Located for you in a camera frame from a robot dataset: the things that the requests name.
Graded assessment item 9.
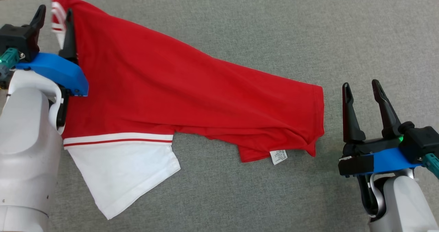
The blue right camera mount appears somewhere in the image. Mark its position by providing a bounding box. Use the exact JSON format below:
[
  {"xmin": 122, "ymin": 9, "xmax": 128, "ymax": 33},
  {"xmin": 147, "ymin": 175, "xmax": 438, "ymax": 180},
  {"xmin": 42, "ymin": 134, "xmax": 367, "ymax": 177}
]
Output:
[{"xmin": 357, "ymin": 147, "xmax": 424, "ymax": 175}]

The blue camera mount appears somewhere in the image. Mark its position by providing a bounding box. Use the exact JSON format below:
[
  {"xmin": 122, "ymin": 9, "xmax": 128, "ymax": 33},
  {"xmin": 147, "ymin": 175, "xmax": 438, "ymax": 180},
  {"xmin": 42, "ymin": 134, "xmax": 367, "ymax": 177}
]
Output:
[
  {"xmin": 15, "ymin": 53, "xmax": 89, "ymax": 97},
  {"xmin": 357, "ymin": 147, "xmax": 424, "ymax": 175}
]

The blue left camera mount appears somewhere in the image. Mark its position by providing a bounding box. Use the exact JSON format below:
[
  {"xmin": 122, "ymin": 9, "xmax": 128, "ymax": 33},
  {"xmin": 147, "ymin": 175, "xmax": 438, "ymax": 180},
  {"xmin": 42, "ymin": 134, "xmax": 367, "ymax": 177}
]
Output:
[{"xmin": 15, "ymin": 53, "xmax": 89, "ymax": 97}]

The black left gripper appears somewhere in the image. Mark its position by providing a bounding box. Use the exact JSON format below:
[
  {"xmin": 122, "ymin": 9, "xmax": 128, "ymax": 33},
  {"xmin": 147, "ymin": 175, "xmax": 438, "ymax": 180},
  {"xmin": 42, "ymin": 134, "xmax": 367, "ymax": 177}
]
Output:
[{"xmin": 30, "ymin": 4, "xmax": 78, "ymax": 128}]

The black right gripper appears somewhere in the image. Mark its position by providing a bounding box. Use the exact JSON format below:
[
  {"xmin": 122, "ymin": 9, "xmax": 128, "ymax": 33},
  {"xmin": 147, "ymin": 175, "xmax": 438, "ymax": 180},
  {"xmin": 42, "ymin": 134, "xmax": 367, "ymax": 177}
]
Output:
[{"xmin": 338, "ymin": 79, "xmax": 404, "ymax": 177}]

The red shirt with white sleeves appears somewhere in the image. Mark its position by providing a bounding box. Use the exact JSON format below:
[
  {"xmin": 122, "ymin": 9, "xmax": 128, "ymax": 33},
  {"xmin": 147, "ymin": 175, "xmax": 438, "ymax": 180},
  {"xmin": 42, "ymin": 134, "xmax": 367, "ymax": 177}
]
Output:
[{"xmin": 51, "ymin": 0, "xmax": 325, "ymax": 220}]

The teal-plug right camera cable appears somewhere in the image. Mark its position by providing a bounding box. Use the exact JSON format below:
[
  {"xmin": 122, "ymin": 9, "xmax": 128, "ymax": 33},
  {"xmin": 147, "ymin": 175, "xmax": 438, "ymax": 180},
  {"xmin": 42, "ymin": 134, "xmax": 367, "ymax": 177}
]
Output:
[{"xmin": 422, "ymin": 153, "xmax": 439, "ymax": 179}]

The teal-plug camera cable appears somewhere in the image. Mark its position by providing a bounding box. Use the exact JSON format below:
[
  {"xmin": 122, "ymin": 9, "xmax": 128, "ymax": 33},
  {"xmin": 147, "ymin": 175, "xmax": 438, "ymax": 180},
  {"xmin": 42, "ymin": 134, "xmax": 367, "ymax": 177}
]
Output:
[
  {"xmin": 422, "ymin": 153, "xmax": 439, "ymax": 179},
  {"xmin": 0, "ymin": 48, "xmax": 20, "ymax": 80}
]

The teal-plug left camera cable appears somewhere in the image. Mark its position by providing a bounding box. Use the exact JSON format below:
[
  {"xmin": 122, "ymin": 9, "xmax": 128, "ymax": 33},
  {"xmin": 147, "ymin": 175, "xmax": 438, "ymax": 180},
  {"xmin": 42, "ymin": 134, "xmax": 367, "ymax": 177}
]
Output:
[{"xmin": 0, "ymin": 48, "xmax": 20, "ymax": 80}]

